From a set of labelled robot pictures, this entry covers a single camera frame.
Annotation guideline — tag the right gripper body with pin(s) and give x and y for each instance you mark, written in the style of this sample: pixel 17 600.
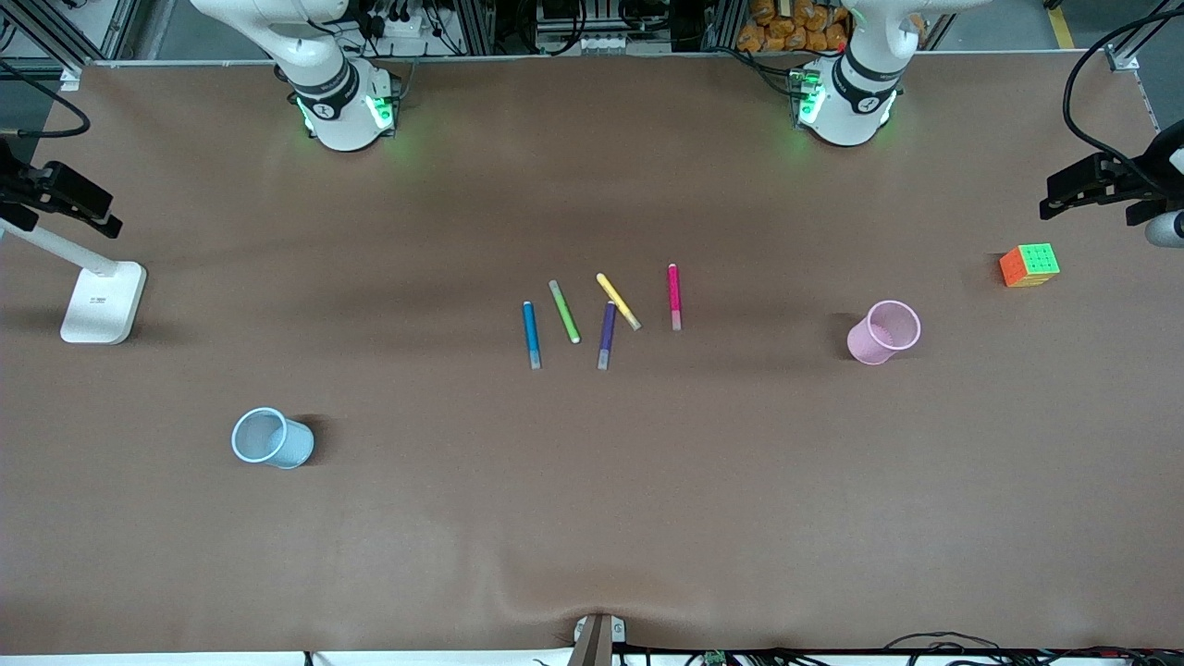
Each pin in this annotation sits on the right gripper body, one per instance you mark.
pixel 13 188

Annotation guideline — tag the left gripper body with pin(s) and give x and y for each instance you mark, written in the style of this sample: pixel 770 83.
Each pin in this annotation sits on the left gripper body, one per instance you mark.
pixel 1134 179

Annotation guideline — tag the pink marker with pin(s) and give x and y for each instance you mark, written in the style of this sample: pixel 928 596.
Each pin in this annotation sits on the pink marker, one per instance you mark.
pixel 674 291

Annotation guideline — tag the blue marker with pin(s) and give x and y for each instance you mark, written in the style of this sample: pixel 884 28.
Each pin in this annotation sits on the blue marker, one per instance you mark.
pixel 531 333

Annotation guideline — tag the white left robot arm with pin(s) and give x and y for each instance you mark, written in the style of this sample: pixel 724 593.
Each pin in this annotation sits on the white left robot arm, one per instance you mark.
pixel 846 102

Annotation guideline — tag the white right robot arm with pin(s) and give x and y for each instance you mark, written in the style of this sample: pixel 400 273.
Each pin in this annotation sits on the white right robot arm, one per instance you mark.
pixel 338 102

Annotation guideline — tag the multicoloured puzzle cube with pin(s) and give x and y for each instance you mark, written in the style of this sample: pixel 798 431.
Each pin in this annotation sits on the multicoloured puzzle cube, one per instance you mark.
pixel 1031 264

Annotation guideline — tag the white lamp stand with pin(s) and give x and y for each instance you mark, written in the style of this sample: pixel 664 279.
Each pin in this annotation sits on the white lamp stand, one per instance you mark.
pixel 102 305

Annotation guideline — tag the pink mesh cup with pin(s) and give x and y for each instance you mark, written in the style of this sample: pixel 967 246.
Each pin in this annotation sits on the pink mesh cup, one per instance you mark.
pixel 869 347

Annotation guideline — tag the blue mesh cup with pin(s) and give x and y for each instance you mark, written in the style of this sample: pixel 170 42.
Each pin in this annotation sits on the blue mesh cup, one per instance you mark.
pixel 296 449

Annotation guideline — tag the orange packaged snacks pile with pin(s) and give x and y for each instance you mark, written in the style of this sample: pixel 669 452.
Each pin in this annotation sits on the orange packaged snacks pile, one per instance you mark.
pixel 786 28

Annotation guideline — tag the white power strip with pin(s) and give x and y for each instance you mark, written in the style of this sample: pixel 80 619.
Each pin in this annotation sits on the white power strip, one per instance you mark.
pixel 407 26

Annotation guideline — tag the green marker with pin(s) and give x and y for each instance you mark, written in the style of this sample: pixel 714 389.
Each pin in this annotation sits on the green marker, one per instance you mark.
pixel 564 312

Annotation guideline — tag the yellow marker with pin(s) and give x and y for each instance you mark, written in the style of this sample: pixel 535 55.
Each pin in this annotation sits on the yellow marker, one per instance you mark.
pixel 617 299

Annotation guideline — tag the purple marker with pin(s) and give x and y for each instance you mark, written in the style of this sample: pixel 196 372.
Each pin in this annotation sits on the purple marker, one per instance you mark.
pixel 607 333

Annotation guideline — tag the brown table cover mat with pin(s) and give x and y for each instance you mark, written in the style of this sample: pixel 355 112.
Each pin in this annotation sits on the brown table cover mat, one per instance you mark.
pixel 592 509

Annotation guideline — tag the metal corner bracket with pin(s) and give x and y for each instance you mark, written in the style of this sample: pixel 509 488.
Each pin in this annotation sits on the metal corner bracket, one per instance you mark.
pixel 1122 57
pixel 70 79

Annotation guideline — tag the camera post with metal bracket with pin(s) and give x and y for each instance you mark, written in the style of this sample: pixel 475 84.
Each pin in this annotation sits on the camera post with metal bracket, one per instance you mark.
pixel 595 640

